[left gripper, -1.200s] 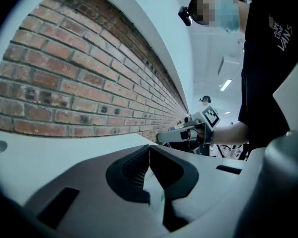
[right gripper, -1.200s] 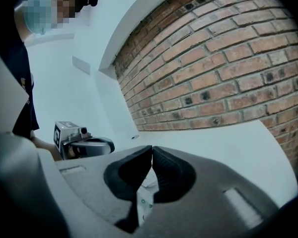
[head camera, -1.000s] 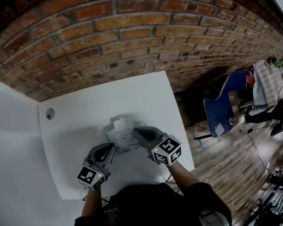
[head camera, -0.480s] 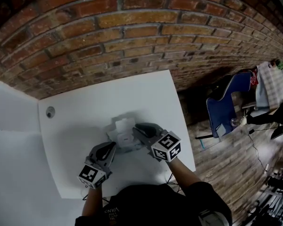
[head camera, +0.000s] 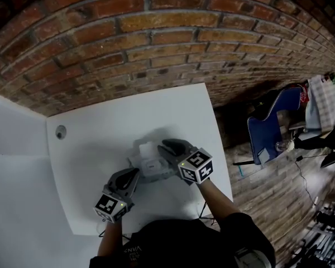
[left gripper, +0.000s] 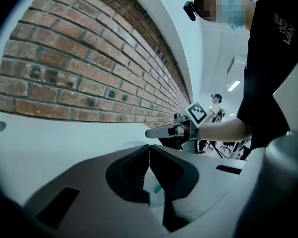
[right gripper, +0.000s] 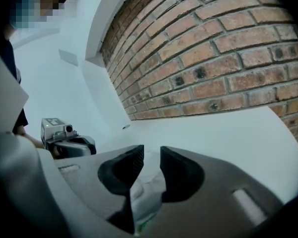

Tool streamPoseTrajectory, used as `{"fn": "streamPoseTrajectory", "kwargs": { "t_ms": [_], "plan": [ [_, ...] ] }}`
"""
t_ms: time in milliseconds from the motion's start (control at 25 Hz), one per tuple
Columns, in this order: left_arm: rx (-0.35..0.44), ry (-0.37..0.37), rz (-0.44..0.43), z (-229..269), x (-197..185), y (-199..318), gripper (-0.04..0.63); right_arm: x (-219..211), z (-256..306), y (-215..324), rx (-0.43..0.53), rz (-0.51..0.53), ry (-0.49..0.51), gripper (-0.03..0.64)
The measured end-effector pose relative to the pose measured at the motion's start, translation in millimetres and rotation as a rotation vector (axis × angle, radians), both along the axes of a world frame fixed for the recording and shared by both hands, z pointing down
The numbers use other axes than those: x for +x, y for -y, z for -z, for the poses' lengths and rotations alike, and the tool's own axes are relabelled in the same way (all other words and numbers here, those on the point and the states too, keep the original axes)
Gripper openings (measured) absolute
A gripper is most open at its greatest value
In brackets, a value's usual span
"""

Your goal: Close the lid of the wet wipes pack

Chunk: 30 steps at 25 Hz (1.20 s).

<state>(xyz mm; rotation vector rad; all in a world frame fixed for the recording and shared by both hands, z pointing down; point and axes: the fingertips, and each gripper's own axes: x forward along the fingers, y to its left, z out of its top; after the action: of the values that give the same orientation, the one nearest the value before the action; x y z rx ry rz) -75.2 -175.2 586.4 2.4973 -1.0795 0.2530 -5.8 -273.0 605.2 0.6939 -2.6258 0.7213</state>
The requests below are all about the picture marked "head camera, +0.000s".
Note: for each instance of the person's black t-shirt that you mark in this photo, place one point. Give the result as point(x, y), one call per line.
point(184, 247)

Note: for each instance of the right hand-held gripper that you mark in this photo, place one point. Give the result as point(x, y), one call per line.
point(195, 166)

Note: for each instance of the checked table cloth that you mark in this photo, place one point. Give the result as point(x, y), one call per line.
point(324, 102)

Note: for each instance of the cream coloured object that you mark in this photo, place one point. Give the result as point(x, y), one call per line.
point(290, 144)

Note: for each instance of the person's left forearm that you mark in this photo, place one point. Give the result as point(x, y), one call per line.
point(110, 239)

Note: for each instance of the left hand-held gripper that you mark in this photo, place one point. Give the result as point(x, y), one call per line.
point(109, 205)

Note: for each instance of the person's right forearm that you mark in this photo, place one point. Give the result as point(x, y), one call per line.
point(212, 200)

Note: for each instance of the black metal frame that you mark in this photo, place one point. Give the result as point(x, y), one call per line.
point(328, 219)

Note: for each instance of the clear plastic cup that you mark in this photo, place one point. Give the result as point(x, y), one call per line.
point(280, 146)

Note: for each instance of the teal plastic object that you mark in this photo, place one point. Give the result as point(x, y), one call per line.
point(241, 172)

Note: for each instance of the grey waist pouch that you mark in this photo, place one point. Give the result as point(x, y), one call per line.
point(251, 260)

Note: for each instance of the white wet wipe pack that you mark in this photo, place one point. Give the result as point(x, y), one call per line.
point(153, 173)

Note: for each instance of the white card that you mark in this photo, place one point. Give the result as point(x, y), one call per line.
point(263, 154)

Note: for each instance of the red bag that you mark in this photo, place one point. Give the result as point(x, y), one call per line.
point(304, 93)

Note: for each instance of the blue chair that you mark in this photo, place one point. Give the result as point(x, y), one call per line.
point(263, 133)

